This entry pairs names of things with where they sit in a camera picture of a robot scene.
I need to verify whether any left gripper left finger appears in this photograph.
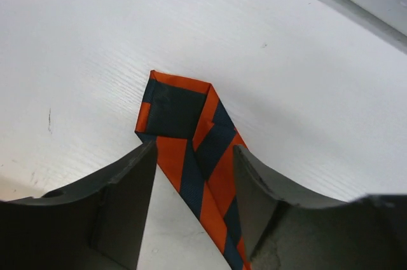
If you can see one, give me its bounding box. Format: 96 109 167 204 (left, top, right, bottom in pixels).
1 141 157 269

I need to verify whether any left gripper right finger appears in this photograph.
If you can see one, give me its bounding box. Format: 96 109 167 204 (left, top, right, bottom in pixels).
233 145 406 270

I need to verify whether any orange navy striped tie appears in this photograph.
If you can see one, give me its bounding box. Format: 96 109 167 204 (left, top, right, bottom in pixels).
135 71 251 269

